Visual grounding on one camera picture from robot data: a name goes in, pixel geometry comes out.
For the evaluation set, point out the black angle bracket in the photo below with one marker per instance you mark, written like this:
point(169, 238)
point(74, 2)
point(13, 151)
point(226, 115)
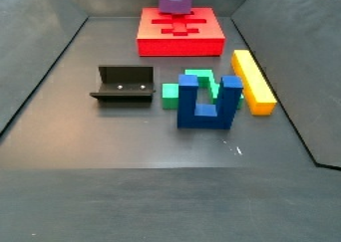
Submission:
point(125, 83)

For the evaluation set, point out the yellow long bar block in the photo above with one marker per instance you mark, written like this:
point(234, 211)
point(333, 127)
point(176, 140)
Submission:
point(259, 98)

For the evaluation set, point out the red insertion board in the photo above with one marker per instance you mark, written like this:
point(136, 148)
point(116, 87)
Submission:
point(179, 35)

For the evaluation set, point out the purple U-shaped block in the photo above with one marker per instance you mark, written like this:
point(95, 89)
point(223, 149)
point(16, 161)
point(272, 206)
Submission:
point(175, 6)

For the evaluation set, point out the green zigzag block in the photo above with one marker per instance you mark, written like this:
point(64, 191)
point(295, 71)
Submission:
point(206, 82)

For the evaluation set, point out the blue U-shaped block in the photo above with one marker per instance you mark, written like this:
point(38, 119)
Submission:
point(193, 115)

